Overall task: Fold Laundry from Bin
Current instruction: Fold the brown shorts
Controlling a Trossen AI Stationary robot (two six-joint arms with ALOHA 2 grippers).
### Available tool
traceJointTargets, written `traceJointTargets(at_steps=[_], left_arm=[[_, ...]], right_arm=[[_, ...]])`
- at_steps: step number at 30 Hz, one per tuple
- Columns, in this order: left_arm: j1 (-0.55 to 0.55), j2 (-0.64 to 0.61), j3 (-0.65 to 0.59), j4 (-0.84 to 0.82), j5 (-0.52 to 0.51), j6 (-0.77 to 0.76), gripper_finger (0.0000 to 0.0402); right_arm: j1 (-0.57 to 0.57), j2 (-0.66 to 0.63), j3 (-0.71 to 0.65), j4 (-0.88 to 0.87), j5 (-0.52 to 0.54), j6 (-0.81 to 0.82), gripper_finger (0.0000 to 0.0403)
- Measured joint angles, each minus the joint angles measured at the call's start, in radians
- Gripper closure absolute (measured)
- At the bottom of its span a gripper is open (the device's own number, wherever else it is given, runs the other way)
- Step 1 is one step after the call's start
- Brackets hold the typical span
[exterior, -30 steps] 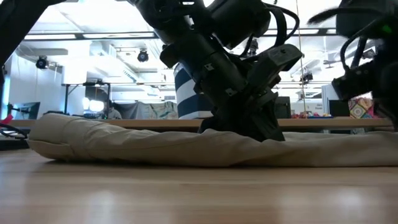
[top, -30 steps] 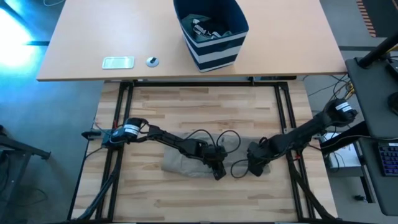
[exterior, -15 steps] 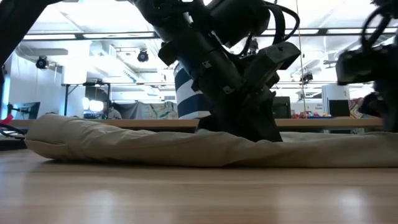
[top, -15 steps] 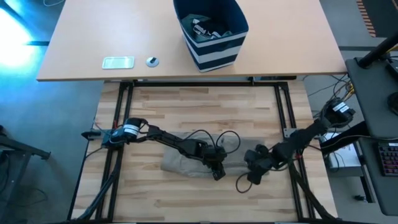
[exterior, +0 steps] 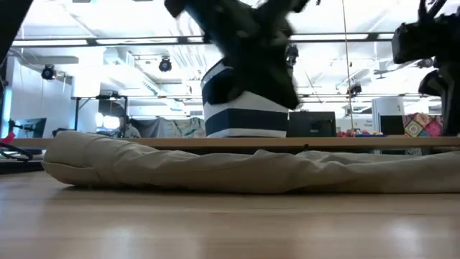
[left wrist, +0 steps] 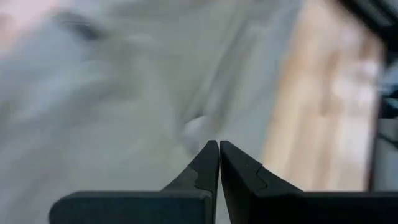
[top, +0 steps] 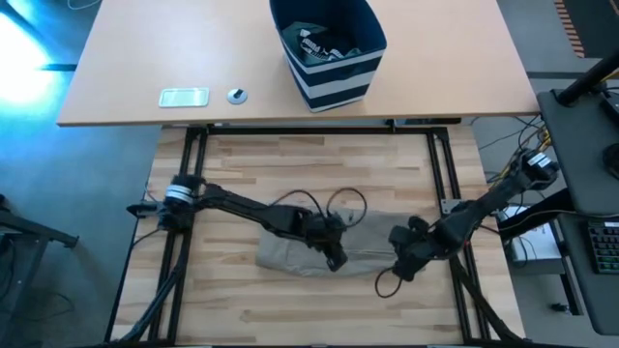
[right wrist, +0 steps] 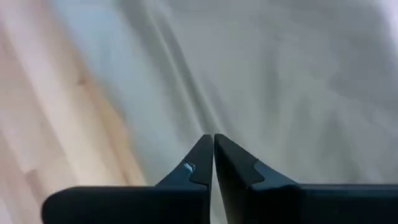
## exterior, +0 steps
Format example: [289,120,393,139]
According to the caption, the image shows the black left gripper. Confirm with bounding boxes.
[201,6,301,111]

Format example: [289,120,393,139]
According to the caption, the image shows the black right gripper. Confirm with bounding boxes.
[418,14,460,136]

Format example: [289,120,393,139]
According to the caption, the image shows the navy white striped fabric bin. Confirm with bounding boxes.
[200,59,294,139]

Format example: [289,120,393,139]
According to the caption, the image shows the khaki shorts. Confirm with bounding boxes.
[42,129,460,194]

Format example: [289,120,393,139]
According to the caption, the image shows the colourful patchwork quilt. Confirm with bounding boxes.
[402,113,443,138]

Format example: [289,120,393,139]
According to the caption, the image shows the white pillar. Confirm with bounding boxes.
[372,96,406,137]

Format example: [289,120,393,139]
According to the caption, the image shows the black equipment box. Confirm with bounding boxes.
[287,111,338,138]

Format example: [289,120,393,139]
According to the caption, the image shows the black square screen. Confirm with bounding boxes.
[379,114,405,136]

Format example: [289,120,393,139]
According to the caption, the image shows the beige wooden desk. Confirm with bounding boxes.
[10,137,460,154]

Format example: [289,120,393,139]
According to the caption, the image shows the colourful toy pile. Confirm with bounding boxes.
[336,129,386,139]

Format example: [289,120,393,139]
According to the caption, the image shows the grey tarp cover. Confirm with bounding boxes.
[131,117,206,140]

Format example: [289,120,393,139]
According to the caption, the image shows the black computer monitor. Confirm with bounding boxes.
[9,117,47,140]

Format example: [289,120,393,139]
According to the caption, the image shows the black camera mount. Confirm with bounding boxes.
[285,43,300,69]

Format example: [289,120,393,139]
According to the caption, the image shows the thin hanging cord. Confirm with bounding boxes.
[341,0,356,136]

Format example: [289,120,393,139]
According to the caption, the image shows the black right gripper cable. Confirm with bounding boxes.
[418,0,449,22]

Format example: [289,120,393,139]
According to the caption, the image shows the black tall stand frame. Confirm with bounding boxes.
[71,94,129,138]

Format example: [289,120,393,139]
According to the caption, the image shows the black light rail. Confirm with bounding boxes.
[12,33,396,47]

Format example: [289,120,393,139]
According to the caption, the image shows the black looped cable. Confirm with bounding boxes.
[0,142,35,162]

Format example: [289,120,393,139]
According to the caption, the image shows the black aluminium table frame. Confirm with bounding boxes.
[0,160,46,176]

